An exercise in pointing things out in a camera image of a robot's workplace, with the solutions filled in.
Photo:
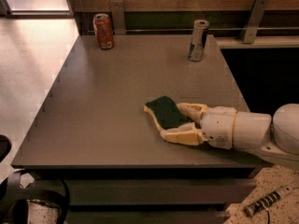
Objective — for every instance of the red coke can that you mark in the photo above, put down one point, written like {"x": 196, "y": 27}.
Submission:
{"x": 103, "y": 31}

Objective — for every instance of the grey drawer cabinet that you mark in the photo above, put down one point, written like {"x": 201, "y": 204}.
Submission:
{"x": 151, "y": 196}

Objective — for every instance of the right metal wall bracket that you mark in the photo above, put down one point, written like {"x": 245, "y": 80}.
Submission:
{"x": 249, "y": 33}

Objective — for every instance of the black object at left edge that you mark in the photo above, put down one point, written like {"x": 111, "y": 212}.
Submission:
{"x": 5, "y": 146}

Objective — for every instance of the metal rail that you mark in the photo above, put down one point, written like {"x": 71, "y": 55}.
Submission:
{"x": 275, "y": 30}

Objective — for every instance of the metal wall bracket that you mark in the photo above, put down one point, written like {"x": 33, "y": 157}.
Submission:
{"x": 249, "y": 33}
{"x": 118, "y": 17}

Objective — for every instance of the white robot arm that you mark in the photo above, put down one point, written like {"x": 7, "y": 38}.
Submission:
{"x": 271, "y": 138}

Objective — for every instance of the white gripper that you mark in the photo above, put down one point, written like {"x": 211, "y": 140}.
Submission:
{"x": 219, "y": 126}

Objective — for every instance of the silver energy drink can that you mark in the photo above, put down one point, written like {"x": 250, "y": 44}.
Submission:
{"x": 198, "y": 40}

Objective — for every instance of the green and yellow sponge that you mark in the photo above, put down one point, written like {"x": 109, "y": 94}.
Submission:
{"x": 165, "y": 113}

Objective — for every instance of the left metal wall bracket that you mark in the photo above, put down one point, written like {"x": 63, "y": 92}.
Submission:
{"x": 118, "y": 17}

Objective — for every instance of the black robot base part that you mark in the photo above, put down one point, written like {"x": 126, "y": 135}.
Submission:
{"x": 35, "y": 205}

